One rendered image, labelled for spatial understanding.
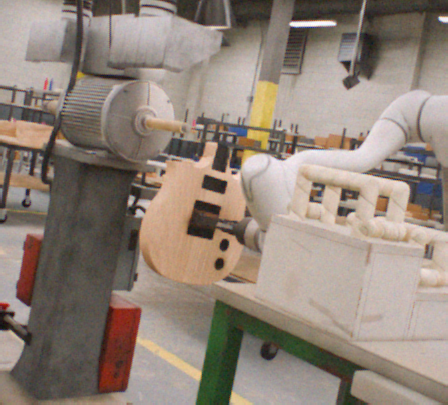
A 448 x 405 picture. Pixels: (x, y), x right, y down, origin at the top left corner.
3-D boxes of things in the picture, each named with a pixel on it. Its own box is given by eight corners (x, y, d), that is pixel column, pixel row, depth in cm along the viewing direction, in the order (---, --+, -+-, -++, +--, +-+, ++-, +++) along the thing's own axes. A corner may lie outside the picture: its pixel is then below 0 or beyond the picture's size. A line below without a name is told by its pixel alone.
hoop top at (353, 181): (292, 177, 132) (295, 161, 131) (304, 179, 134) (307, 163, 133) (369, 194, 116) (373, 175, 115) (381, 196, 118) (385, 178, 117)
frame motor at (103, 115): (45, 143, 231) (59, 68, 230) (113, 154, 248) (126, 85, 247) (102, 158, 200) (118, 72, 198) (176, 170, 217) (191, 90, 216)
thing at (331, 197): (315, 220, 137) (324, 175, 136) (326, 222, 139) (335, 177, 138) (326, 224, 134) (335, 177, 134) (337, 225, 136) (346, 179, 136)
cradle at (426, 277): (401, 282, 127) (404, 265, 127) (436, 284, 134) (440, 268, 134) (415, 286, 125) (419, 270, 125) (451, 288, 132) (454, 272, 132)
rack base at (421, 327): (304, 299, 144) (313, 256, 143) (356, 300, 154) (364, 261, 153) (407, 341, 122) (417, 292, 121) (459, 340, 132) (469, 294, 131)
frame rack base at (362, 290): (251, 297, 135) (268, 212, 134) (305, 298, 144) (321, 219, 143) (351, 342, 113) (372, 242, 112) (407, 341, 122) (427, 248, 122)
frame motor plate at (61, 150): (41, 150, 235) (43, 139, 235) (101, 160, 250) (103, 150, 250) (89, 164, 207) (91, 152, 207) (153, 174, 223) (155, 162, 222)
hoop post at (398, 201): (377, 238, 123) (388, 188, 123) (388, 239, 125) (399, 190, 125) (391, 242, 121) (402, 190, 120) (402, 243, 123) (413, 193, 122)
